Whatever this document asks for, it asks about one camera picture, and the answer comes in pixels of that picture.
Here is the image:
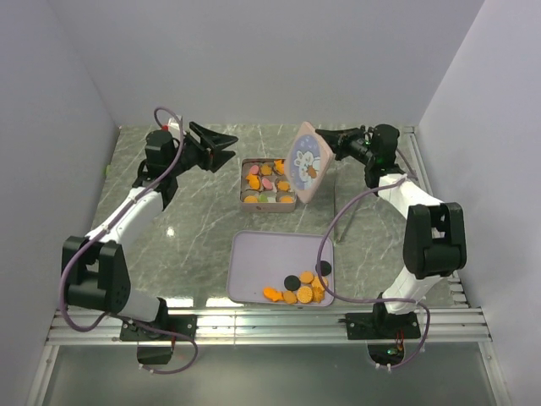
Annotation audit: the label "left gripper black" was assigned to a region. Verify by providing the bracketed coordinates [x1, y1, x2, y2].
[168, 122, 238, 177]

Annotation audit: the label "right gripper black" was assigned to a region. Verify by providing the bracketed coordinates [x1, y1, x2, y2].
[314, 126, 375, 167]

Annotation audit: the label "pink round cookie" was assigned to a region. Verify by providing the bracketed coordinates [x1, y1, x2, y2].
[249, 165, 260, 176]
[261, 178, 274, 190]

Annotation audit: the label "orange fish cookie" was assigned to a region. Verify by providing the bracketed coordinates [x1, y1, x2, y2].
[246, 174, 261, 190]
[263, 288, 284, 303]

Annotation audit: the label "orange pineapple cookie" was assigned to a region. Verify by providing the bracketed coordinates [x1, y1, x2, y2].
[274, 159, 285, 176]

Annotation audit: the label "metal tongs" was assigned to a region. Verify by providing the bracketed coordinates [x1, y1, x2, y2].
[332, 168, 360, 244]

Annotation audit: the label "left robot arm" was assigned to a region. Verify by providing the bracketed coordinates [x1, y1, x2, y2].
[59, 122, 238, 340]

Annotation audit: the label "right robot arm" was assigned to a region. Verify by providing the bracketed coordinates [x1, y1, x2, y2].
[317, 124, 467, 338]

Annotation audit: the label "pink cookie tin box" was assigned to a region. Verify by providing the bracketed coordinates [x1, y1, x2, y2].
[238, 157, 297, 213]

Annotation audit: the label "lilac plastic tray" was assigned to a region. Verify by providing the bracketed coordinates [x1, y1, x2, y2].
[227, 231, 334, 307]

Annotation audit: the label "black sandwich cookie right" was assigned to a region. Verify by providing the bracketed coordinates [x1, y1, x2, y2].
[320, 261, 332, 277]

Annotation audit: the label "black sandwich cookie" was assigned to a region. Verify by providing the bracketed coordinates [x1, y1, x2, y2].
[284, 275, 301, 292]
[320, 261, 332, 277]

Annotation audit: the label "orange round cookie tray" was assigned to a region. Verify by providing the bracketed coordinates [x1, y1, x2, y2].
[298, 272, 314, 285]

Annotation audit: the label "orange waffle cookie right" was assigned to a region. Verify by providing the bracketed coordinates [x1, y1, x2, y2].
[311, 276, 328, 290]

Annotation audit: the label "black sandwich cookie centre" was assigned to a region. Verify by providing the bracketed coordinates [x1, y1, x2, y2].
[284, 275, 301, 292]

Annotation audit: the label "orange round waffle cookie bottom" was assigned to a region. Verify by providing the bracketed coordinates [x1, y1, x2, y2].
[297, 285, 314, 305]

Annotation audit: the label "orange fish cookie bottom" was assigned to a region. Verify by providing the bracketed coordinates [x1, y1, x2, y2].
[263, 288, 284, 303]

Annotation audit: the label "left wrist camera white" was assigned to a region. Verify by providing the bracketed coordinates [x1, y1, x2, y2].
[161, 118, 183, 132]

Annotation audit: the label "aluminium rail frame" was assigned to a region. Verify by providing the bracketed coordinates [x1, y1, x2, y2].
[33, 123, 495, 405]

